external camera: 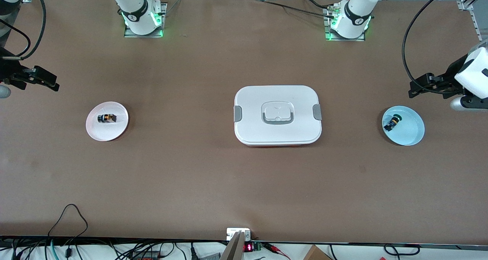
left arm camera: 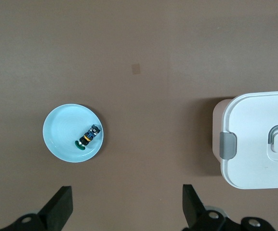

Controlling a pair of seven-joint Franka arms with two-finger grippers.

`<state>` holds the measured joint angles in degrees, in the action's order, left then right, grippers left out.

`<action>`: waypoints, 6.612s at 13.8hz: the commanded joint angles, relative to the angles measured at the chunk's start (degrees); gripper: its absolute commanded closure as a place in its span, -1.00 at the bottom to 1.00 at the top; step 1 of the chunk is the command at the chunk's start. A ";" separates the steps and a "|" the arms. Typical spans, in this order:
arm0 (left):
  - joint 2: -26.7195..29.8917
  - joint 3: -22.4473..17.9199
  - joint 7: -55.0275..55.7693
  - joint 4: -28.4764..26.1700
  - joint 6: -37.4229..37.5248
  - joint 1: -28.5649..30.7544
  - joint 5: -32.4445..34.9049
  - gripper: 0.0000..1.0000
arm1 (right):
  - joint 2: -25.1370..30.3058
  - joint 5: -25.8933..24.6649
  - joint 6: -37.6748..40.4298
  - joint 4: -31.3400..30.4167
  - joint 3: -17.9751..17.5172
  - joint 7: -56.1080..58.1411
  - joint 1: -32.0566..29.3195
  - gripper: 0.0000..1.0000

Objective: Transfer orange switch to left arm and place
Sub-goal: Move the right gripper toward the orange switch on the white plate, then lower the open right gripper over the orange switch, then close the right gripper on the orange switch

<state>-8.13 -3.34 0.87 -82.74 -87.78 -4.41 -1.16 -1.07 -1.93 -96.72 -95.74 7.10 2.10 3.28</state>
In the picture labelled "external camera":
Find black yellow green battery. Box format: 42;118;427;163
383;114;403;132

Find thin black looped cable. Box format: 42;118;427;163
48;204;89;239

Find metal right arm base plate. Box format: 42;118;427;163
124;3;167;38

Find light blue round plate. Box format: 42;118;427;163
382;106;425;146

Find red clip leads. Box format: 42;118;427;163
265;243;291;259

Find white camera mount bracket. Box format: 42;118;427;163
226;228;251;241

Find teal cable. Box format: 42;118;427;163
45;239;58;260

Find brown cardboard box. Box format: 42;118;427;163
303;245;333;260

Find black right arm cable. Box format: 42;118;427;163
0;0;47;60

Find black cable to arm base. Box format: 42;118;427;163
262;0;338;17

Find white box with grey clips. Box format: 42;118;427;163
233;85;323;147

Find black coiled cable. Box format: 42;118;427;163
383;244;421;256

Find pink round plate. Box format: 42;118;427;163
85;101;129;142

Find aluminium camera mount profile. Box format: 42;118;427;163
221;231;245;260

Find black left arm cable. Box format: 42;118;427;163
402;0;458;96

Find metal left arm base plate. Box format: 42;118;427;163
324;8;366;42

